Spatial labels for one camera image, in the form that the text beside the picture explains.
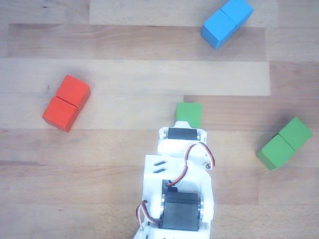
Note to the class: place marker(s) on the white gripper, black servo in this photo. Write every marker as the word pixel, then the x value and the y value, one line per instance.
pixel 181 133

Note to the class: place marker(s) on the small green cube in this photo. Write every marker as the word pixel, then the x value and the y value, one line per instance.
pixel 188 112

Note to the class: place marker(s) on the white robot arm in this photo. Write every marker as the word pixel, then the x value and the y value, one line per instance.
pixel 152 189

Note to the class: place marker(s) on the long blue block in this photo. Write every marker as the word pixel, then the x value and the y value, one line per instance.
pixel 219 27

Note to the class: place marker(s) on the long green block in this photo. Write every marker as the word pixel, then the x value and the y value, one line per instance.
pixel 295 133

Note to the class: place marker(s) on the long red block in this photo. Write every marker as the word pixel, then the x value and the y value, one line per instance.
pixel 62 113

